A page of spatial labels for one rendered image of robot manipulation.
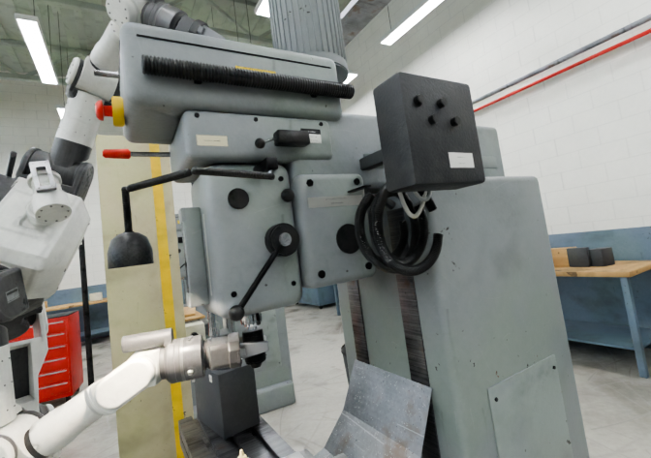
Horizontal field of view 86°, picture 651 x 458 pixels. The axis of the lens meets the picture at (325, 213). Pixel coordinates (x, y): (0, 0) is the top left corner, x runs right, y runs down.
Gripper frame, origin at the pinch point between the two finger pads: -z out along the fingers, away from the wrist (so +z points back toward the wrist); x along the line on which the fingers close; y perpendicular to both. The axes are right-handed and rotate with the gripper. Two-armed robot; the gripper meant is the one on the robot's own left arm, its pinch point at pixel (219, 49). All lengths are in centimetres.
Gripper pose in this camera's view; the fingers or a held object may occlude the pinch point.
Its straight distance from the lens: 99.6
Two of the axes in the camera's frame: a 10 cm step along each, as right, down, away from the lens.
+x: 0.2, -0.7, -10.0
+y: 4.4, -8.9, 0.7
